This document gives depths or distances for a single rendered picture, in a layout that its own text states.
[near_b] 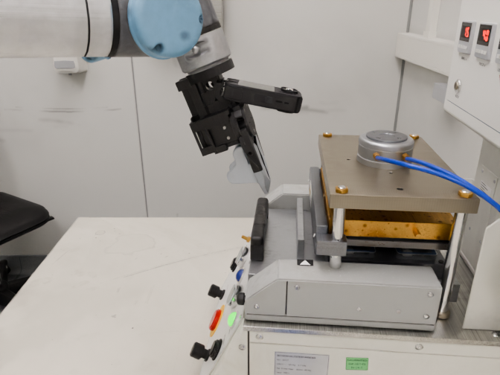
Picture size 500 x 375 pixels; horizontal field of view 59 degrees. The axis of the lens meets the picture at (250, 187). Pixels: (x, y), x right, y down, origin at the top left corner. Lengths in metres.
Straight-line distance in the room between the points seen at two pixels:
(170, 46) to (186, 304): 0.62
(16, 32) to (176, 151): 1.74
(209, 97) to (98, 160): 1.63
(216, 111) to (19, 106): 1.73
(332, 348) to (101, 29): 0.48
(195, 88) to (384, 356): 0.45
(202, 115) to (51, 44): 0.27
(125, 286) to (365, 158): 0.61
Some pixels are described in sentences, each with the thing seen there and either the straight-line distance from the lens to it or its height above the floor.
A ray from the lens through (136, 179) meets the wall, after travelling 2.23.
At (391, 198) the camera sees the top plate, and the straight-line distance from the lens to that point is 0.57.
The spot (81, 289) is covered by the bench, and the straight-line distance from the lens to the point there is 1.06.
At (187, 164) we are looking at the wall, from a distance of 2.15.
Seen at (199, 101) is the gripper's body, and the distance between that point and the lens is 0.65.
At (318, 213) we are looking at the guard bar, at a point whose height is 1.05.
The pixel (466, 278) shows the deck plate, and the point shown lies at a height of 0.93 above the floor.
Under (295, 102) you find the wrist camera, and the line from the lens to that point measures 0.64.
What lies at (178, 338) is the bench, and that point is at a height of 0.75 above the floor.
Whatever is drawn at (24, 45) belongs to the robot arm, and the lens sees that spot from 0.44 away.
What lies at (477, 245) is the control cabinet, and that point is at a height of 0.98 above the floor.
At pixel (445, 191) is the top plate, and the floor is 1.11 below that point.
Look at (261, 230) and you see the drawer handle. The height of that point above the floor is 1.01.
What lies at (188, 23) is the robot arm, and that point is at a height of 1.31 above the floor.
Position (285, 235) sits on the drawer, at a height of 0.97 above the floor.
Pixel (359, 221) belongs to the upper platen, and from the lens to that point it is 0.61.
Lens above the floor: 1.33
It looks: 23 degrees down
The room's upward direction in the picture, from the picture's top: straight up
